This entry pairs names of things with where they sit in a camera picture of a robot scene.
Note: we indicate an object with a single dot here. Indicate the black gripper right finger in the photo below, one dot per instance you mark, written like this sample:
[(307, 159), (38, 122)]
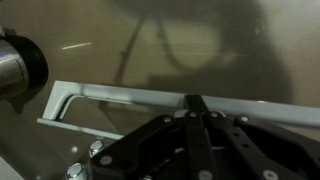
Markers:
[(267, 152)]

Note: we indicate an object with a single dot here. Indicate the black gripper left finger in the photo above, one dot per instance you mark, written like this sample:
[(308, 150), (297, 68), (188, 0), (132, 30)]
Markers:
[(202, 165)]

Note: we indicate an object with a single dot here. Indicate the silver toaster oven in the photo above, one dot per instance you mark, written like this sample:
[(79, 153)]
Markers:
[(157, 150)]

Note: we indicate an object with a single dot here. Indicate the stainless steel electric kettle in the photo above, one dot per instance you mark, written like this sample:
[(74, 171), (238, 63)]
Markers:
[(23, 66)]

